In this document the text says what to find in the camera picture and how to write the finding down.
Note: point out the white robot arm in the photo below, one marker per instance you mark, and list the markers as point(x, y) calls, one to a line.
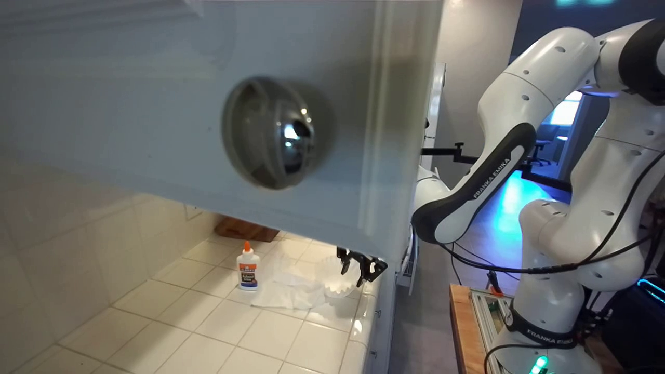
point(589, 244)

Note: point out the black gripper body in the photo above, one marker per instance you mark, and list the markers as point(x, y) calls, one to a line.
point(347, 253)

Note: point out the white cabinet door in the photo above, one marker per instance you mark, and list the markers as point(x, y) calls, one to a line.
point(130, 91)

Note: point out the clear plastic bag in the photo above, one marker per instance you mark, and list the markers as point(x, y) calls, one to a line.
point(290, 285)

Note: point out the white glue bottle orange cap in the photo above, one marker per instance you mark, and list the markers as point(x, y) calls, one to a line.
point(247, 265)

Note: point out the round metal door knob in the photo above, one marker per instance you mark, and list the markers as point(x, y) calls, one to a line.
point(270, 130)

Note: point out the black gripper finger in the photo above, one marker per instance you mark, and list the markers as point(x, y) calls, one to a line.
point(346, 263)
point(370, 268)

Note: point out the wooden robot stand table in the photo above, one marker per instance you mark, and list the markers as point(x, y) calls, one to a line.
point(475, 319)

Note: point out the brown wooden block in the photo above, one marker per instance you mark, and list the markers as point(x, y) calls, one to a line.
point(241, 229)

